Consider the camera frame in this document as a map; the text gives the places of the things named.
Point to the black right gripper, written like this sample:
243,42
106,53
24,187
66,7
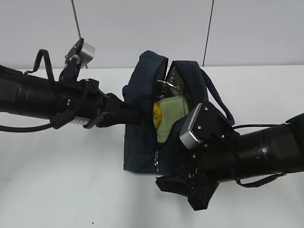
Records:
213,160

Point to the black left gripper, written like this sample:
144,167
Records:
82,102

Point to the yellow pear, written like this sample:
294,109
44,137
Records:
157,115

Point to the glass container with green lid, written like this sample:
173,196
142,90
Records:
173,109

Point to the dark blue lunch bag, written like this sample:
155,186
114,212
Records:
142,152

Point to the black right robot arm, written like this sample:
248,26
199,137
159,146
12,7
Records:
251,160

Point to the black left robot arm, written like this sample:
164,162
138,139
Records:
26,95

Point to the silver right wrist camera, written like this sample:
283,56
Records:
203,124

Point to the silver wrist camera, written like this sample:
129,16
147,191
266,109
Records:
82,52
203,124

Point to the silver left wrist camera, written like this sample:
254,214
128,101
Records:
82,52

